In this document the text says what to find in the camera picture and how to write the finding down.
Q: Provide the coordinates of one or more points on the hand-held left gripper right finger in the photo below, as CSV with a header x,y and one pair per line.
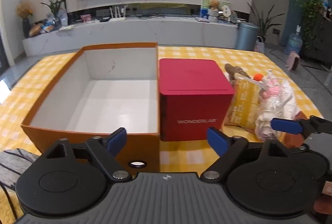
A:
x,y
216,141

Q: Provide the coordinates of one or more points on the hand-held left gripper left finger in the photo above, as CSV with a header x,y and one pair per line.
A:
x,y
116,141

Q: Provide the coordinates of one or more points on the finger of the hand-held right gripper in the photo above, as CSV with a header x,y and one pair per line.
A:
x,y
285,125

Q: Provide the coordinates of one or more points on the clear bag of white stuffing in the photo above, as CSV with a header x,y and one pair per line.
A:
x,y
280,107

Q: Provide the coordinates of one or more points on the pink white crochet pouch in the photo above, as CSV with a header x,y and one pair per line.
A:
x,y
271,89

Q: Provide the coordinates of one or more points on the yellow snack packet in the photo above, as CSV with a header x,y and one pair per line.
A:
x,y
245,104

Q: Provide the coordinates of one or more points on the orange cardboard box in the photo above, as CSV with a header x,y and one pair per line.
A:
x,y
90,99

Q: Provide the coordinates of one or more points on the orange crochet carrot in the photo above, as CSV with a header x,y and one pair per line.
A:
x,y
257,76

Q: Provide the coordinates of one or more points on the brown plush item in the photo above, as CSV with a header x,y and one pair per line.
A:
x,y
233,69

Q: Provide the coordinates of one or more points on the red box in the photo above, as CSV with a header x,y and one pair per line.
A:
x,y
194,99

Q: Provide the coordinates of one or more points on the pink heater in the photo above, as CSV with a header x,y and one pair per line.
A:
x,y
293,61

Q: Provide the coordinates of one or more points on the blue water bottle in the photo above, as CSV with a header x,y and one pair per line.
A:
x,y
294,42

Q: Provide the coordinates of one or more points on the pastel woven bag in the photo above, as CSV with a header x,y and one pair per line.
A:
x,y
260,45

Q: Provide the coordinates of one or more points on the yellow checked tablecloth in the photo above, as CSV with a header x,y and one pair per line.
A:
x,y
197,54

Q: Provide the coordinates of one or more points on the dark grey cabinet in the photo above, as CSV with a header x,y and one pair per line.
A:
x,y
321,42

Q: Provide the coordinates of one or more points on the blue metal trash bin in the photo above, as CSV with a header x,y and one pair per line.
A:
x,y
245,37

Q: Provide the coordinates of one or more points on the grey striped cloth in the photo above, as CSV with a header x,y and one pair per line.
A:
x,y
15,164

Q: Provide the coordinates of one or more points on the long-leaf potted plant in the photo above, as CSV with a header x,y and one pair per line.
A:
x,y
263,21

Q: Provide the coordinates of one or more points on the ivy plant on cabinet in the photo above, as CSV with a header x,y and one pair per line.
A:
x,y
312,13

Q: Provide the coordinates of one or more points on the white marble television cabinet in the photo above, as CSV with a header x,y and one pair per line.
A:
x,y
155,33

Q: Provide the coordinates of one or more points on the small black device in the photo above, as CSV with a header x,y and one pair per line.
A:
x,y
104,19

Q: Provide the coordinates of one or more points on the white router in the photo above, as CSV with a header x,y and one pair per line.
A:
x,y
118,17

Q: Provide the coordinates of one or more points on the white paper sheet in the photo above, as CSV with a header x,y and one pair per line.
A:
x,y
66,27

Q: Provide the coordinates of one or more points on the pink tissue packet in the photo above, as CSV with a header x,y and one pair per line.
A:
x,y
86,18

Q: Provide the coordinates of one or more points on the brown plush bear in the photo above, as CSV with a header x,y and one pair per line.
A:
x,y
214,10

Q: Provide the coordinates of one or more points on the blue snack bag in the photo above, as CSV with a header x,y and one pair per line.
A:
x,y
48,26

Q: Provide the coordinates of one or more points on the orange bread bag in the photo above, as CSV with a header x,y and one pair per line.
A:
x,y
35,30

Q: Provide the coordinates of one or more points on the toys on cabinet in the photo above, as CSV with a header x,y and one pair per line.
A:
x,y
205,3

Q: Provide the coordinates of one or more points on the green leafy plant in pot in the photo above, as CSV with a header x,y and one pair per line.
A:
x,y
55,6

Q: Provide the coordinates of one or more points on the dried yellow flowers in vase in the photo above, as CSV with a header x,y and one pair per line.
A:
x,y
25,12

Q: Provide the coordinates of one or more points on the wall socket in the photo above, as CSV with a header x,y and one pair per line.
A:
x,y
276,31

